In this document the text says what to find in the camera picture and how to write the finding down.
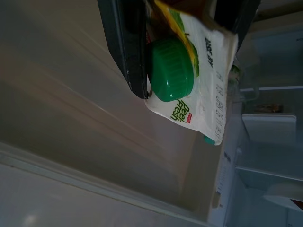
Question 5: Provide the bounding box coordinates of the white plastic fridge tray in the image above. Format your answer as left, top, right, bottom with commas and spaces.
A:
241, 113, 298, 145

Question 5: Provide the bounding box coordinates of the white fridge door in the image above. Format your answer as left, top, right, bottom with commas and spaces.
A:
0, 0, 228, 227

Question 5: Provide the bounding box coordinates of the juice carton with green cap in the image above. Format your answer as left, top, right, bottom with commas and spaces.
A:
144, 0, 239, 146

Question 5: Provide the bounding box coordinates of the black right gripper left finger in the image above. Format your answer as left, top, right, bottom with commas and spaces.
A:
98, 0, 150, 100

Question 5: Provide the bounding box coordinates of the grey fridge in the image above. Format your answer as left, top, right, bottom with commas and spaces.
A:
222, 0, 303, 227

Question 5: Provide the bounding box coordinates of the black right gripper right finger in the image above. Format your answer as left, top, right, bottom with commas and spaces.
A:
209, 0, 256, 57

